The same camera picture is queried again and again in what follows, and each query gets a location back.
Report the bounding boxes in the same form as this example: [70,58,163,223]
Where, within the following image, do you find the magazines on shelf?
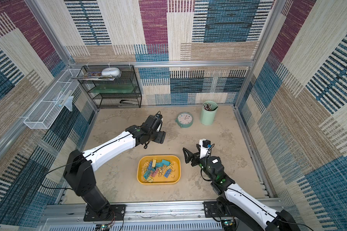
[71,72,120,81]

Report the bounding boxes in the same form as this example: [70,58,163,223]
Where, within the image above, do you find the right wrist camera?
[199,139,212,159]

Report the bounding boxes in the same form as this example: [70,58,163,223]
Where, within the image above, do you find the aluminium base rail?
[40,197,287,231]

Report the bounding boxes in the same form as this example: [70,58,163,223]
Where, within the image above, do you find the green tray on shelf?
[88,84,135,93]

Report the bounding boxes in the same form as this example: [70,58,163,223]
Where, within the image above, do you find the white round device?
[101,67,121,77]

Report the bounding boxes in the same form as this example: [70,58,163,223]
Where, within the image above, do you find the mint green alarm clock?
[175,112,194,128]

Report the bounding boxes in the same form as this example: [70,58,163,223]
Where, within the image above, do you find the white wire mesh basket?
[24,68,80,130]

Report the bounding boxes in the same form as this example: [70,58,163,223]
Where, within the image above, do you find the pens in holder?
[203,103,213,111]

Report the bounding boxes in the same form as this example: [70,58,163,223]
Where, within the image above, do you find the pink binder clip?
[150,170,159,178]

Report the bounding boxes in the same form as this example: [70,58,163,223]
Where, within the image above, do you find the mint green pen holder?
[200,101,218,126]

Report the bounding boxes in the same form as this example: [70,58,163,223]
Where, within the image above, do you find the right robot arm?
[183,144,300,231]

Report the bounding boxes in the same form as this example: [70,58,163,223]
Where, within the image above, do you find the yellow plastic storage box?
[136,155,181,185]

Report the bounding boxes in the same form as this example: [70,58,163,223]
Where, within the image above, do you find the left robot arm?
[63,112,166,221]

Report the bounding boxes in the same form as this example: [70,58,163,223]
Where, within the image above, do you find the black wire mesh shelf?
[74,65,142,109]

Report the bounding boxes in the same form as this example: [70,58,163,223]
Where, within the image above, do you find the light blue cloth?
[64,96,74,112]

